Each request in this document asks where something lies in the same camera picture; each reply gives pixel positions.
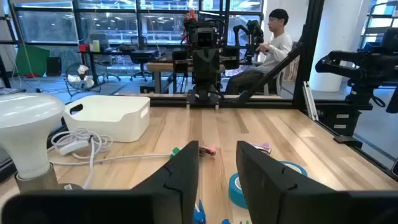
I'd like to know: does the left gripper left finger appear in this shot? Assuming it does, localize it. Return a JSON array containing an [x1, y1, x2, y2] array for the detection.
[[133, 140, 200, 191]]

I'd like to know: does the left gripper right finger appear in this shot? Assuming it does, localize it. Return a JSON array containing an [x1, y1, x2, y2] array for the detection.
[[236, 141, 335, 192]]

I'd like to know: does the purple staple remover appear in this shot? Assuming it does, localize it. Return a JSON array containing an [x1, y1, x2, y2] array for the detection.
[[249, 142, 273, 156]]

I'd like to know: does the blue mini stapler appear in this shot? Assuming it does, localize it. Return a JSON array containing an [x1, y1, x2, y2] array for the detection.
[[192, 198, 208, 224]]

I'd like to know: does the wooden table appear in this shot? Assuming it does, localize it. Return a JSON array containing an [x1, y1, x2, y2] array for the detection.
[[145, 61, 226, 94]]

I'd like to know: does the black office chair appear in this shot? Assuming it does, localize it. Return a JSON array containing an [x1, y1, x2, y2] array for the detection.
[[128, 35, 157, 82]]

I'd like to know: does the person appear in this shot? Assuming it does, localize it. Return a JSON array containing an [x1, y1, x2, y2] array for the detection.
[[224, 8, 294, 96]]

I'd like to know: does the white aluminium bar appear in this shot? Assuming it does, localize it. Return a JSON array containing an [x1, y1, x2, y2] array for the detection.
[[302, 80, 320, 122]]

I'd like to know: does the white plastic bin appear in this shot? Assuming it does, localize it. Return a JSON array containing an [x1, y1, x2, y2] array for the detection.
[[63, 95, 151, 143]]

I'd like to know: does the black office desk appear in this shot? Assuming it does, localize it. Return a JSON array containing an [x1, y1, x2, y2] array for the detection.
[[77, 49, 162, 91]]

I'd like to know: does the grey office chair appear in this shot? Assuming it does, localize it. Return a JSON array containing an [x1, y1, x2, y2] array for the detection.
[[88, 33, 123, 83]]

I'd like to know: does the black case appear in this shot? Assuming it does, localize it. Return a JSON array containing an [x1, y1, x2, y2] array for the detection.
[[45, 57, 63, 77]]

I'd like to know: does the white mushroom lamp brass base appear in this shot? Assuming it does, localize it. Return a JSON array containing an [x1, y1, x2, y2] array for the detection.
[[0, 92, 84, 194]]

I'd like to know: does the green board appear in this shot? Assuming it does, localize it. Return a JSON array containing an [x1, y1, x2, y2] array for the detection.
[[14, 45, 51, 77]]

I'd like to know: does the metal shelf rack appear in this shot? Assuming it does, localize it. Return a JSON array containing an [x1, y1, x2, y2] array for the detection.
[[359, 0, 398, 50]]

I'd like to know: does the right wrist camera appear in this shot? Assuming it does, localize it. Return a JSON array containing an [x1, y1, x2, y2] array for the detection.
[[194, 27, 219, 49]]

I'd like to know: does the white lamp power cable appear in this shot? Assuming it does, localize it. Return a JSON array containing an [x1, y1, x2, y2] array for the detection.
[[49, 127, 175, 190]]

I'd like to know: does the wire floor fan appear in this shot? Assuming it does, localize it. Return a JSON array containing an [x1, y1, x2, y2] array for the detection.
[[64, 62, 103, 98]]

